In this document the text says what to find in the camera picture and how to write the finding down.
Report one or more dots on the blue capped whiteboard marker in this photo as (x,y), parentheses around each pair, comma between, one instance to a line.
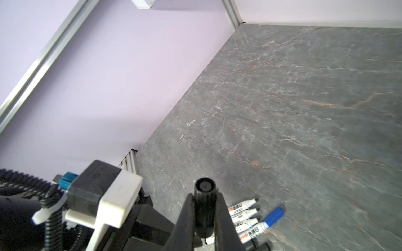
(262,226)

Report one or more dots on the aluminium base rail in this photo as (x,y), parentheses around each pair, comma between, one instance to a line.
(130,162)

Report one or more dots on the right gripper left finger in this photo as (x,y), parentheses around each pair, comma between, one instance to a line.
(182,237)

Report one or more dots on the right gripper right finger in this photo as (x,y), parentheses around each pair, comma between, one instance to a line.
(226,237)

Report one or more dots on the white marker pen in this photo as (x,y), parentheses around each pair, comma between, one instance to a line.
(242,206)
(242,226)
(244,215)
(210,240)

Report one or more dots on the aluminium frame profile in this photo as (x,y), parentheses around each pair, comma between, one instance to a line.
(371,14)
(49,54)

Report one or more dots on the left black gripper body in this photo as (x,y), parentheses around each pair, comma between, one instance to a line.
(145,229)

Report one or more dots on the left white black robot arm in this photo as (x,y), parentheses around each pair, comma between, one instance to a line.
(18,232)

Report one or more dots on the white mesh square basket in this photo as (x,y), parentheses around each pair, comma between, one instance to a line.
(144,4)

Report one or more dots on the aluminium frame profile left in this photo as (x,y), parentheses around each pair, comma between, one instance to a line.
(49,54)

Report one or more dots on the aluminium frame profile back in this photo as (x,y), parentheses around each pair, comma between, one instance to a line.
(371,14)

